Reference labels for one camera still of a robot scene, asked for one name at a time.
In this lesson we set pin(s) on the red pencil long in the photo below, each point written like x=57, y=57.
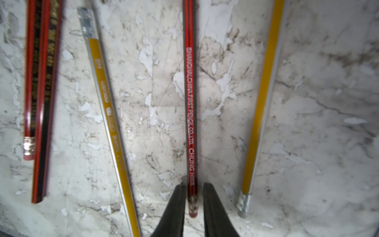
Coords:
x=49, y=49

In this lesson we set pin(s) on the red pencil beside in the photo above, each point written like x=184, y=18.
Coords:
x=34, y=15

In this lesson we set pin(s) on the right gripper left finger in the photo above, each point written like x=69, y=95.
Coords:
x=172, y=221

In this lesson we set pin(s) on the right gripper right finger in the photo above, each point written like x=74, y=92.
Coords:
x=216, y=220

